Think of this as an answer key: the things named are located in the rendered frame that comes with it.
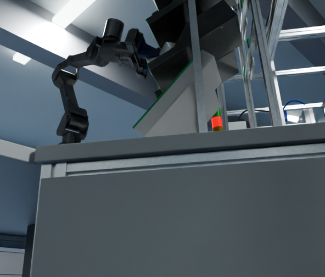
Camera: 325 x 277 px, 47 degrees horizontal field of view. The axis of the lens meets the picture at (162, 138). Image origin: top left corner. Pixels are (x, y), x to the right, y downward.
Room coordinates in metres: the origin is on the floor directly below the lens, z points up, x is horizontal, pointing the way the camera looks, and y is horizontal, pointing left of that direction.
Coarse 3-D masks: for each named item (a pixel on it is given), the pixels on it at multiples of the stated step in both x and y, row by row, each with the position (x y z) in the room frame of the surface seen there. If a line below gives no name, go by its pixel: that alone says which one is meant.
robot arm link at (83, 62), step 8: (96, 48) 0.96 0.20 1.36; (72, 56) 1.10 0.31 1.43; (80, 56) 1.05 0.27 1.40; (64, 64) 1.12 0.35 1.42; (72, 64) 1.11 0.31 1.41; (80, 64) 1.09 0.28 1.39; (88, 64) 1.07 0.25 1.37; (96, 64) 1.02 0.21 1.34; (104, 64) 1.01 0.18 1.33; (56, 72) 1.14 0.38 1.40
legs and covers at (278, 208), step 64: (64, 192) 0.60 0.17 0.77; (128, 192) 0.58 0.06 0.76; (192, 192) 0.57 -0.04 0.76; (256, 192) 0.56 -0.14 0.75; (320, 192) 0.55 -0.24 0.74; (64, 256) 0.59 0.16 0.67; (128, 256) 0.58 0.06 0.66; (192, 256) 0.57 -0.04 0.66; (256, 256) 0.56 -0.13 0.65; (320, 256) 0.56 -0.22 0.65
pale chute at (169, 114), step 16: (192, 64) 0.81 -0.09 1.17; (208, 64) 0.81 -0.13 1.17; (176, 80) 0.83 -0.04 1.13; (192, 80) 0.82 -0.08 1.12; (208, 80) 0.87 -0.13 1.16; (160, 96) 0.84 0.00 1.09; (176, 96) 0.83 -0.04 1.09; (192, 96) 0.87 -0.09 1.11; (208, 96) 0.93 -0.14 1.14; (160, 112) 0.84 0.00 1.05; (176, 112) 0.87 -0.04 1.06; (192, 112) 0.93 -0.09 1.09; (144, 128) 0.85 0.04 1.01; (160, 128) 0.88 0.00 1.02; (176, 128) 0.94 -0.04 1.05
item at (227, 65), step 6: (228, 54) 0.94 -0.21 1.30; (234, 54) 0.95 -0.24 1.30; (216, 60) 0.95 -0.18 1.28; (222, 60) 0.96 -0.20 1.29; (228, 60) 0.97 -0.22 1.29; (234, 60) 0.98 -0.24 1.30; (222, 66) 0.98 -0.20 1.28; (228, 66) 1.00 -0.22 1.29; (234, 66) 1.01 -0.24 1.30; (222, 72) 1.01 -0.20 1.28; (228, 72) 1.03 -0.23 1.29; (234, 72) 1.04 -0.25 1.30; (222, 78) 1.05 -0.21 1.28; (228, 78) 1.06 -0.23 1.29; (156, 96) 1.00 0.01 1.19
